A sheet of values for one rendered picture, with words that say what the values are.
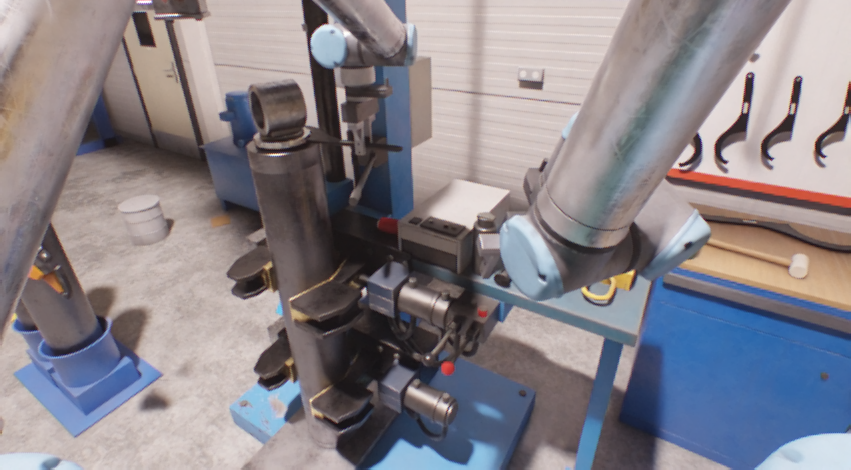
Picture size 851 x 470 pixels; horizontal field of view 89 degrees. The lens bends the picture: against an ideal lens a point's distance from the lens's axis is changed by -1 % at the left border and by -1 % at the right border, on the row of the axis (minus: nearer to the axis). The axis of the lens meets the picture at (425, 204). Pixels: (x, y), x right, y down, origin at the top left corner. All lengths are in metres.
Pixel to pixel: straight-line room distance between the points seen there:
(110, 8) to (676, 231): 0.60
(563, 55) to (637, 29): 2.63
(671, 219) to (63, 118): 0.58
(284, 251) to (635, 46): 1.27
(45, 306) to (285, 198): 1.52
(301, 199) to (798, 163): 2.51
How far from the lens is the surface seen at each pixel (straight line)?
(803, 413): 2.28
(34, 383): 3.30
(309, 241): 1.43
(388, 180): 1.69
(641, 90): 0.33
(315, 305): 1.44
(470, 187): 1.67
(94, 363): 2.80
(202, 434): 2.57
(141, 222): 4.18
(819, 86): 2.88
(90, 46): 0.50
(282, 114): 1.30
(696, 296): 1.97
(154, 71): 6.20
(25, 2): 0.49
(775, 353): 2.10
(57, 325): 2.68
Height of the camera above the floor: 1.90
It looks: 27 degrees down
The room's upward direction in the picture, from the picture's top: 1 degrees counter-clockwise
